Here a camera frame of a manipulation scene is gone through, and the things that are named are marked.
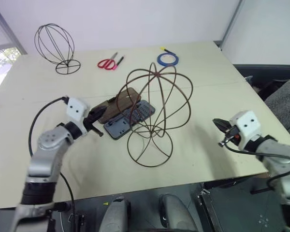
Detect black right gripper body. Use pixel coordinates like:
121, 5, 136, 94
222, 124, 240, 147

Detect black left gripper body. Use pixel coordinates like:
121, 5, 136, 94
83, 109, 99, 133

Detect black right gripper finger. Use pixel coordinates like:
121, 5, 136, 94
216, 123, 232, 134
212, 117, 230, 127

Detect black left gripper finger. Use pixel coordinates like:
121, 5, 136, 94
90, 125, 104, 137
93, 105, 107, 119

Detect grey bit set case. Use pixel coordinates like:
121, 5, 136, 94
94, 87, 156, 141

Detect black marker with pink cap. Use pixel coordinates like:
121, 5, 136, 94
113, 56, 126, 72

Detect grey fabric seat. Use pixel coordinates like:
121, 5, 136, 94
264, 72, 290, 132

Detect black metal equipment case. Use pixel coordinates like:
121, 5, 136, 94
195, 177, 290, 232

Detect blue tape roll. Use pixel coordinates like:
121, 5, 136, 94
157, 53, 180, 67

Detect grey rounded robot leg cover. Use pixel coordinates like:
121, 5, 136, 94
98, 196, 131, 232
158, 193, 204, 232

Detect yellow tipped blue pen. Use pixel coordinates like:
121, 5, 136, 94
159, 46, 175, 55

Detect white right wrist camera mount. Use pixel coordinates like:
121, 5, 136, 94
229, 110, 261, 151

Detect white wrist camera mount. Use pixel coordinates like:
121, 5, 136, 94
229, 110, 261, 151
66, 96, 91, 136

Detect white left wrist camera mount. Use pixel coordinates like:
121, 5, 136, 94
66, 96, 91, 136

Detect red handled scissors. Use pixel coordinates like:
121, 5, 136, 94
97, 52, 118, 71

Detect black wire head stand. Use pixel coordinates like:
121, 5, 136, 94
34, 23, 81, 75

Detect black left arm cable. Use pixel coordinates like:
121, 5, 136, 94
28, 96, 75, 232

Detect brown wire head stand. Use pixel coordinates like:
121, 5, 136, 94
116, 62, 193, 168

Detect grey metal partition post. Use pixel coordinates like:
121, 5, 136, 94
220, 0, 245, 51

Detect window with grey frame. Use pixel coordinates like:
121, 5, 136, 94
0, 0, 28, 95

